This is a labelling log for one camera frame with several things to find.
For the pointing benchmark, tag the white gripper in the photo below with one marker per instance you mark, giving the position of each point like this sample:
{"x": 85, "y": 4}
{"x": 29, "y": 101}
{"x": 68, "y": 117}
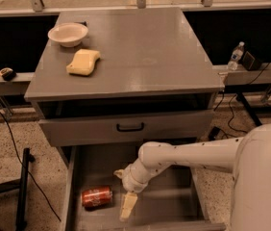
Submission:
{"x": 129, "y": 179}

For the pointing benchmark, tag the red coke can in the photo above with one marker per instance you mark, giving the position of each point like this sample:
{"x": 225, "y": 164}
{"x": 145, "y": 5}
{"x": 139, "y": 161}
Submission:
{"x": 96, "y": 197}

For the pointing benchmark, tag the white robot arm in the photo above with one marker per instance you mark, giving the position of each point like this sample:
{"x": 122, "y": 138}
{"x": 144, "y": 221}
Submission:
{"x": 247, "y": 159}

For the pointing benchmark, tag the grey open middle drawer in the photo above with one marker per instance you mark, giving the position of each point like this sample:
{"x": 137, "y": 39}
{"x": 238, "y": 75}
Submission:
{"x": 169, "y": 203}

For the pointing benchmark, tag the grey top drawer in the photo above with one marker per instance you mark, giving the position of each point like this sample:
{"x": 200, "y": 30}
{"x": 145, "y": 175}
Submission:
{"x": 102, "y": 129}

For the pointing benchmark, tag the grey drawer cabinet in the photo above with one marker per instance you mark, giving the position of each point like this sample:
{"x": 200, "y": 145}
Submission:
{"x": 151, "y": 62}

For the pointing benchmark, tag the black floor stand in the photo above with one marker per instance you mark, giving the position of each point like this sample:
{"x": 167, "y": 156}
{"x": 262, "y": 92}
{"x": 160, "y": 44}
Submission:
{"x": 20, "y": 185}

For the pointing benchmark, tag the yellow sponge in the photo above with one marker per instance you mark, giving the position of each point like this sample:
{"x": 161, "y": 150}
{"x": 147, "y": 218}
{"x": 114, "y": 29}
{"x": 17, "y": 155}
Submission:
{"x": 83, "y": 62}

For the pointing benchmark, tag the clear water bottle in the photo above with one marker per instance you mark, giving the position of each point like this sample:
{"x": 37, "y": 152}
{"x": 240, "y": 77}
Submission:
{"x": 236, "y": 56}

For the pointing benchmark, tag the white bowl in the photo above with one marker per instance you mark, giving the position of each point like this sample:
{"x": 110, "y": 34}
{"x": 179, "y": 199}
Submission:
{"x": 68, "y": 34}

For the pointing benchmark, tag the black yellow tape measure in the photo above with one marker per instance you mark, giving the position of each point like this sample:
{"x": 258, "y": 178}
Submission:
{"x": 7, "y": 73}

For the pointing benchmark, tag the small black box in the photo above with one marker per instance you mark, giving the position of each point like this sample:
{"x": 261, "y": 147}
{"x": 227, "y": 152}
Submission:
{"x": 250, "y": 62}

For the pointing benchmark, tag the black drawer handle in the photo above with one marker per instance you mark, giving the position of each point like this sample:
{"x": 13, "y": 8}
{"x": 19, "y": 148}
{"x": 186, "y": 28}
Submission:
{"x": 130, "y": 128}

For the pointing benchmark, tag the grey window ledge rail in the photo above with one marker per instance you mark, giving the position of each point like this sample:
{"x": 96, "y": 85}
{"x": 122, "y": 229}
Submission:
{"x": 16, "y": 86}

